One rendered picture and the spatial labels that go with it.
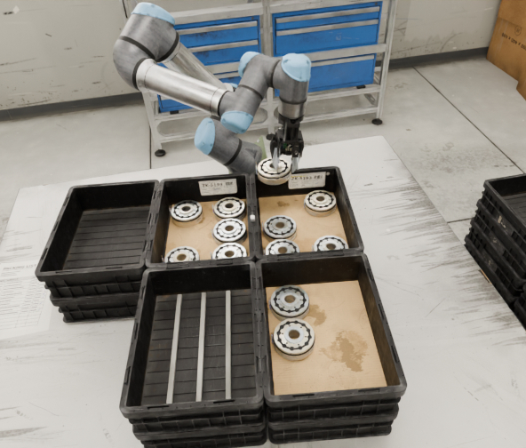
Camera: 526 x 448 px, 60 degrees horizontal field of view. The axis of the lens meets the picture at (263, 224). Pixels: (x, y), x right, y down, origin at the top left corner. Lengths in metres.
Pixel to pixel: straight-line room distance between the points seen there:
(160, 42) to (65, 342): 0.92
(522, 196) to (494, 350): 1.06
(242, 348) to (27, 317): 0.73
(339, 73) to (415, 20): 1.28
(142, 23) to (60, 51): 2.68
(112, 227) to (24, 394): 0.55
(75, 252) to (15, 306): 0.26
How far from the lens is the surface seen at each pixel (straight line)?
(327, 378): 1.13
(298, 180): 1.54
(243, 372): 1.15
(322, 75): 3.33
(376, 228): 1.67
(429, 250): 1.63
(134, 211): 1.61
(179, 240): 1.46
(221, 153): 1.64
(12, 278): 1.75
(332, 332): 1.20
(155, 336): 1.24
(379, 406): 1.10
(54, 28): 4.04
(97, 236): 1.57
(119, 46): 1.43
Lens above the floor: 1.82
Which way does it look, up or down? 43 degrees down
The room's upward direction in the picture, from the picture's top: 4 degrees counter-clockwise
